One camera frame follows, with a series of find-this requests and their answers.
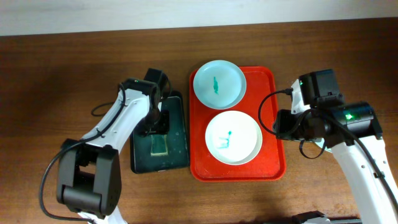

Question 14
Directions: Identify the mint green plate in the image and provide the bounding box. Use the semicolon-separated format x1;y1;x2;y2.
313;138;332;153

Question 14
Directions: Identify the green and yellow sponge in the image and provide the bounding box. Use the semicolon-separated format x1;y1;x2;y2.
150;135;168;156

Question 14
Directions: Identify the white plate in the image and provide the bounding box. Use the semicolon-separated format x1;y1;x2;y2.
205;111;262;166

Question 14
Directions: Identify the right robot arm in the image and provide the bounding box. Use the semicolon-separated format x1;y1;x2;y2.
272;69;397;223

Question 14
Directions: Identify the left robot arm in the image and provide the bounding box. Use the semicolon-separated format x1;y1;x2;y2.
57;68;171;223

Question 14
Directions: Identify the black rectangular tray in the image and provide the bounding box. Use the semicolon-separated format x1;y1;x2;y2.
130;90;190;174

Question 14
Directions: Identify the red plastic serving tray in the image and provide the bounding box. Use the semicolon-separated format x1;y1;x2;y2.
188;66;286;182

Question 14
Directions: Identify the light blue plate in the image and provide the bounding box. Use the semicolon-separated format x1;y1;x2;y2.
193;60;247;110

